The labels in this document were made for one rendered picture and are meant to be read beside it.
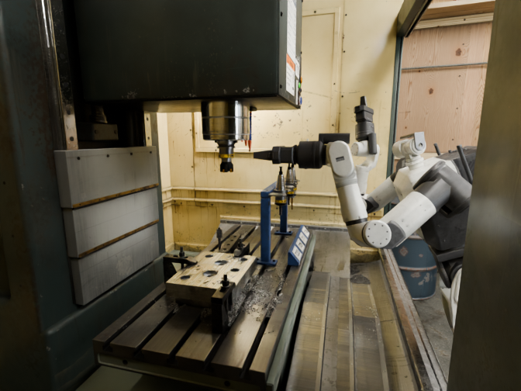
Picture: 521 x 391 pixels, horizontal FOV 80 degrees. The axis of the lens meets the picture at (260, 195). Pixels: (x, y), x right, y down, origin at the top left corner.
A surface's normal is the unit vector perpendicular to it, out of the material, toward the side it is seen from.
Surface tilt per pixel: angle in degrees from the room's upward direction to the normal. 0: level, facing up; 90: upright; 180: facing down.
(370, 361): 8
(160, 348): 0
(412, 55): 90
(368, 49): 90
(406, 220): 71
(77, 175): 90
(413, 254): 90
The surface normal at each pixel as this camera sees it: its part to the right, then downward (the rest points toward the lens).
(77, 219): 0.97, 0.04
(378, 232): -0.01, -0.14
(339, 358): -0.04, -0.95
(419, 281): 0.02, 0.18
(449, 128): -0.35, 0.18
